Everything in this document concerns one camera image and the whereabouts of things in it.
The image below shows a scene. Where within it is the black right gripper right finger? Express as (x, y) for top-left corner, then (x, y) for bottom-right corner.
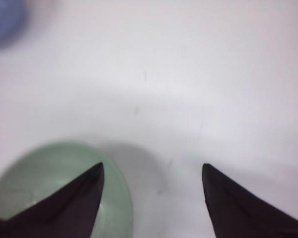
(202, 164), (298, 238)

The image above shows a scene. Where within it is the green bowl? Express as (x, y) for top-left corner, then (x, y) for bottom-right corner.
(0, 142), (133, 238)

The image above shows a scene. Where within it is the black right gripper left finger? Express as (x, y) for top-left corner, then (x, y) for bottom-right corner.
(0, 163), (104, 238)

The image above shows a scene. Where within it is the blue bowl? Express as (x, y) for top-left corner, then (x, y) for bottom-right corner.
(0, 0), (27, 48)

